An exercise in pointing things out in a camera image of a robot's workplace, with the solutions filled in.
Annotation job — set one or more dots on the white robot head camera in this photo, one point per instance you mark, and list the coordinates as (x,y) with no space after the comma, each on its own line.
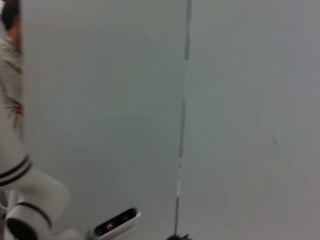
(117,222)

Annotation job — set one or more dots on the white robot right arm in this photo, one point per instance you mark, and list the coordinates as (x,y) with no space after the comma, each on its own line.
(42,190)

